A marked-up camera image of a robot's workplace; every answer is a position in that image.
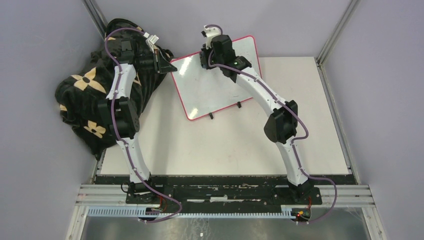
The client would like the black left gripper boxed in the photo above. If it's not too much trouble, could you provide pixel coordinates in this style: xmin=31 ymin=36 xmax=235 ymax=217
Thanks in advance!
xmin=138 ymin=49 xmax=177 ymax=75

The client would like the red framed whiteboard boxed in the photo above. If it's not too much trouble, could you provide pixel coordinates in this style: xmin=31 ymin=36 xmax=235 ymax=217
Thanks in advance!
xmin=171 ymin=52 xmax=252 ymax=121

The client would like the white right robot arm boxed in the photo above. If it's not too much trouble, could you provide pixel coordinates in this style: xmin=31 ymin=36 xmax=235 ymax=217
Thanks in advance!
xmin=200 ymin=34 xmax=314 ymax=204

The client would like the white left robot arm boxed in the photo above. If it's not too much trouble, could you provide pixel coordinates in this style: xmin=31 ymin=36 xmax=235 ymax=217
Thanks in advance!
xmin=97 ymin=39 xmax=177 ymax=204

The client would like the black floral blanket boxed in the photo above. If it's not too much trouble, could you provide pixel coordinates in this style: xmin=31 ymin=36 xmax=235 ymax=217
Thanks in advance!
xmin=54 ymin=18 xmax=151 ymax=160

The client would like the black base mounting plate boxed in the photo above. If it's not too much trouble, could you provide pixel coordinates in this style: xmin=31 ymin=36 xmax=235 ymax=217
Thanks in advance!
xmin=125 ymin=175 xmax=323 ymax=214

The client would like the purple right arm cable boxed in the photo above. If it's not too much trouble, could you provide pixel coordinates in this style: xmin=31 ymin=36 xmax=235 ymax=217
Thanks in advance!
xmin=203 ymin=23 xmax=338 ymax=225

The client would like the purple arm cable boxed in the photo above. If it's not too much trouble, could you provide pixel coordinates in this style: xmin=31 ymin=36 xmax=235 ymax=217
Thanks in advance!
xmin=104 ymin=27 xmax=184 ymax=223
xmin=203 ymin=23 xmax=338 ymax=225

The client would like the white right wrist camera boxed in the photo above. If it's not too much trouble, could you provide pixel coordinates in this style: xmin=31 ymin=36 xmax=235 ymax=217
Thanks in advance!
xmin=201 ymin=24 xmax=223 ymax=49

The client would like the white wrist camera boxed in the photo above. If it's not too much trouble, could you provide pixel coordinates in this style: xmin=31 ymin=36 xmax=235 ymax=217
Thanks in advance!
xmin=143 ymin=32 xmax=159 ymax=53
xmin=201 ymin=24 xmax=223 ymax=49

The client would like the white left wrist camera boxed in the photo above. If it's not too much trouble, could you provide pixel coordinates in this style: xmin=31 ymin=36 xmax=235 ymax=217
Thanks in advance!
xmin=143 ymin=32 xmax=159 ymax=53

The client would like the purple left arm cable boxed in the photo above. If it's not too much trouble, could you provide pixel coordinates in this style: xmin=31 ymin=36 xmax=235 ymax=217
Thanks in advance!
xmin=104 ymin=27 xmax=184 ymax=223

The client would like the grey slotted cable duct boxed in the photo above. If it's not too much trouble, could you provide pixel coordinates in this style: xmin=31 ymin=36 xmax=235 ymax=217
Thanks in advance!
xmin=87 ymin=206 xmax=296 ymax=220

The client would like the aluminium frame rail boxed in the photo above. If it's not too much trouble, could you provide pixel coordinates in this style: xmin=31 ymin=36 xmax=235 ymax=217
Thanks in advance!
xmin=75 ymin=184 xmax=127 ymax=206

